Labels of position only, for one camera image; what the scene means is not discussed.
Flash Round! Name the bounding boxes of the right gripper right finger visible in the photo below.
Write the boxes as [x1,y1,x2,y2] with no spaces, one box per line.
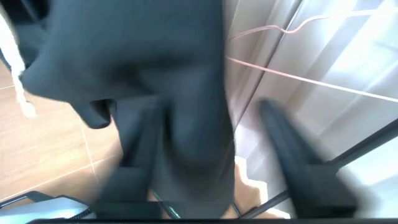
[259,99,359,219]

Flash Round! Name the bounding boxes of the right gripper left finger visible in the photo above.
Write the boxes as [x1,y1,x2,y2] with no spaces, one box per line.
[92,99,168,219]

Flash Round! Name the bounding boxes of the black shorts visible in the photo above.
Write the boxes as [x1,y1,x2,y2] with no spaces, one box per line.
[0,0,238,219]

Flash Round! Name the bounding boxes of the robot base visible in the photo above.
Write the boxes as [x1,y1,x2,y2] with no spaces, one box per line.
[0,190,96,220]

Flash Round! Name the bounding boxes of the black clothes rack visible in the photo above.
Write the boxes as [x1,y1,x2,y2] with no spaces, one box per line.
[241,119,398,219]

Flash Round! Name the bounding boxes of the pink clothes hanger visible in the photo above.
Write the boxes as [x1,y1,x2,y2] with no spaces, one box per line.
[226,6,398,104]

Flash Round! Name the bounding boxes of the beige curtain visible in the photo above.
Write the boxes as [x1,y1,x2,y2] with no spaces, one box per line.
[221,0,398,219]

